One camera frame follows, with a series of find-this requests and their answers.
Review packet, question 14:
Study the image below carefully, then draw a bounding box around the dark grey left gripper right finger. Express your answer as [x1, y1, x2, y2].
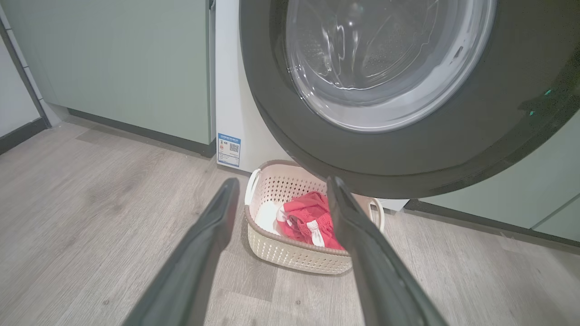
[326, 176, 450, 326]

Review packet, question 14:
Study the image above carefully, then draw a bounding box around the blue white energy label sticker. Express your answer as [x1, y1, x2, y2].
[216, 132, 242, 168]

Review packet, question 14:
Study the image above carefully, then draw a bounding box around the dark round washing machine door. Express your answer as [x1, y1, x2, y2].
[239, 0, 580, 200]

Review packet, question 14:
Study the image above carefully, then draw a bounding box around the cream perforated laundry basket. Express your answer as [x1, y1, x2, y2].
[243, 159, 386, 276]

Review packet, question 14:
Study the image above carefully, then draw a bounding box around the red garment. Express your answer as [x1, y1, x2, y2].
[275, 190, 348, 252]

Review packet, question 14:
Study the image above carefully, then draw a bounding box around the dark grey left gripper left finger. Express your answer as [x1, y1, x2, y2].
[121, 177, 241, 326]

